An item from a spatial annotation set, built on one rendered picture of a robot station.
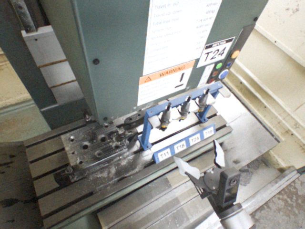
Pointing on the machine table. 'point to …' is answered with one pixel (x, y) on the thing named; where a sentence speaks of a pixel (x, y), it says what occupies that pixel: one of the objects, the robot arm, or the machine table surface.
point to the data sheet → (177, 31)
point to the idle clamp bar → (137, 117)
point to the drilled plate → (97, 133)
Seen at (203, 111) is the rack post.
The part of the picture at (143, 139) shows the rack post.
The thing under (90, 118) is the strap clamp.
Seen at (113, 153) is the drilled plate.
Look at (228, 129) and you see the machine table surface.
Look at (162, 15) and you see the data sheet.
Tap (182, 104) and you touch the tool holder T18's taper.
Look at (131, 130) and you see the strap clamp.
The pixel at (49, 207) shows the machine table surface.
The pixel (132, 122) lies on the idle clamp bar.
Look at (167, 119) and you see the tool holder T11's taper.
